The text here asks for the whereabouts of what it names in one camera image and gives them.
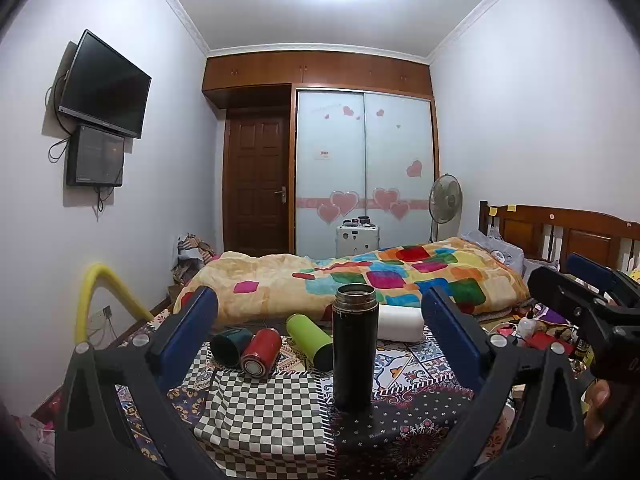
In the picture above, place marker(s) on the pile of clothes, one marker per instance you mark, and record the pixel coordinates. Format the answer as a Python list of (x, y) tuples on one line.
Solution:
[(192, 255)]

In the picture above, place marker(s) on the small white bottle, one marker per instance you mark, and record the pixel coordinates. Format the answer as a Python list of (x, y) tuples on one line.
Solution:
[(526, 327)]

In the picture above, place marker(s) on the wardrobe with heart stickers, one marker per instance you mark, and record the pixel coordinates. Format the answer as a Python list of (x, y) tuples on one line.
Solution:
[(365, 160)]

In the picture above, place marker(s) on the checkered cloth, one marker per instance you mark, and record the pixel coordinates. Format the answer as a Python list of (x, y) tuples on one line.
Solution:
[(265, 410)]

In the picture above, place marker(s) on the white appliance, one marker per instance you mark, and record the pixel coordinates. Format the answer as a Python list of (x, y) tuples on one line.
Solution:
[(357, 240)]

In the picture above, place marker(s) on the dark green cup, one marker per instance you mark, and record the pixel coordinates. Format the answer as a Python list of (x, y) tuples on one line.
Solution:
[(230, 347)]

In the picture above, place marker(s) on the patterned floral cloth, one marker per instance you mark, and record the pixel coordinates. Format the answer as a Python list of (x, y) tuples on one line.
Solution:
[(415, 410)]

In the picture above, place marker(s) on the small wall monitor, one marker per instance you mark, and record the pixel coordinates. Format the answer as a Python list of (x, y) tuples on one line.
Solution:
[(95, 157)]

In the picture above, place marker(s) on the colourful patchwork blanket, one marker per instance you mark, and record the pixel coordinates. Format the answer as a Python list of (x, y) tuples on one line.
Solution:
[(300, 280)]

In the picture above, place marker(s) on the black thermos cup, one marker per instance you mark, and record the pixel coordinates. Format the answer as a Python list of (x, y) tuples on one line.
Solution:
[(354, 350)]

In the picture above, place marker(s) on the wooden bed headboard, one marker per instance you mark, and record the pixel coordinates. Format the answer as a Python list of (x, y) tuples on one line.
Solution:
[(575, 235)]

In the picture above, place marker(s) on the yellow foam tube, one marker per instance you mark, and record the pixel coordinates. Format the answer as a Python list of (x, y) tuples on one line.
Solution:
[(120, 290)]

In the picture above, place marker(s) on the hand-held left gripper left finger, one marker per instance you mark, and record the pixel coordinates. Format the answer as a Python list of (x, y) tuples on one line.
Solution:
[(192, 327)]

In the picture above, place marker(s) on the wooden door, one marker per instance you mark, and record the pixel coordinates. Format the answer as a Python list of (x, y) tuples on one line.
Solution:
[(257, 185)]

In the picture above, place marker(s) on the wall socket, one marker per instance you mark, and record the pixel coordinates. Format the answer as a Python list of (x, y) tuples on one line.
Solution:
[(102, 314)]

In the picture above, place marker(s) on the grey pillow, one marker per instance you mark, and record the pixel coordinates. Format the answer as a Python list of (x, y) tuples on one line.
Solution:
[(500, 252)]

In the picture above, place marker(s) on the white cup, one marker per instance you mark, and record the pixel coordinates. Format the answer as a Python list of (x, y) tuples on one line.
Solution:
[(400, 323)]

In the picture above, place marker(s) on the standing fan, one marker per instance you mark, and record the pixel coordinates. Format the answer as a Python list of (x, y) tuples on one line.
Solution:
[(445, 197)]

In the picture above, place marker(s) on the wall-mounted television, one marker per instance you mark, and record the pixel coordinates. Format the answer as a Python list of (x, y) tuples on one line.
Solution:
[(105, 90)]

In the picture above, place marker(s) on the light green cup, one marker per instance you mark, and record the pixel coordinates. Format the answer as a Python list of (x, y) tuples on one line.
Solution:
[(310, 340)]

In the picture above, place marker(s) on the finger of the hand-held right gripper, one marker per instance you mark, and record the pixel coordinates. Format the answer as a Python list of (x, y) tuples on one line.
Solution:
[(565, 297), (592, 271)]

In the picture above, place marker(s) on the person's right hand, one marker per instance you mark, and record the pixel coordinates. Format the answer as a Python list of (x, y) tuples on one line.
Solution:
[(597, 410)]

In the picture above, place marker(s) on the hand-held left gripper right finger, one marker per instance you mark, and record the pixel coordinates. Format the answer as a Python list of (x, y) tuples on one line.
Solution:
[(452, 332)]

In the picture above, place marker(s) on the red cup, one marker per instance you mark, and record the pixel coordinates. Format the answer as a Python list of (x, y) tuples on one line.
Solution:
[(262, 352)]

